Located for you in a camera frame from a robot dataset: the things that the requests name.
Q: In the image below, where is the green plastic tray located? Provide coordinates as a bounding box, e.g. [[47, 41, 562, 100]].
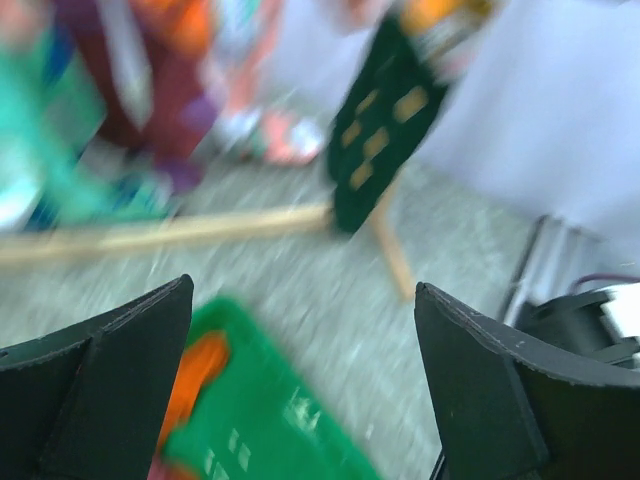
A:
[[162, 297, 378, 480]]

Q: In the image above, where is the wooden clothes rack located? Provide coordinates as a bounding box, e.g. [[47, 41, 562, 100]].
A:
[[0, 169, 419, 301]]

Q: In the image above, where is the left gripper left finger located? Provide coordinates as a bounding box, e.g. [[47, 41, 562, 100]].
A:
[[1, 275, 194, 479]]

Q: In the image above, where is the aluminium frame rail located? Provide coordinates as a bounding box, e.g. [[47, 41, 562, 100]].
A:
[[498, 215, 602, 326]]

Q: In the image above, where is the orange sock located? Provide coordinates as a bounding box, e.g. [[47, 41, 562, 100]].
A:
[[147, 331, 231, 479]]

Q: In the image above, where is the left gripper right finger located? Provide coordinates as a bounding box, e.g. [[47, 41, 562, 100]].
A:
[[414, 283, 639, 479]]

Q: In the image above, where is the maroon purple hanging sock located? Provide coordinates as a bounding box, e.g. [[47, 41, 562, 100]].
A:
[[54, 1, 219, 195]]

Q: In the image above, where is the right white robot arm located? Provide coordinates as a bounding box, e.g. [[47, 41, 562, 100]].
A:
[[516, 290, 639, 369]]

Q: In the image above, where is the teal patterned hanging sock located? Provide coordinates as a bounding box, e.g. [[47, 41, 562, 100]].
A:
[[1, 24, 170, 232]]

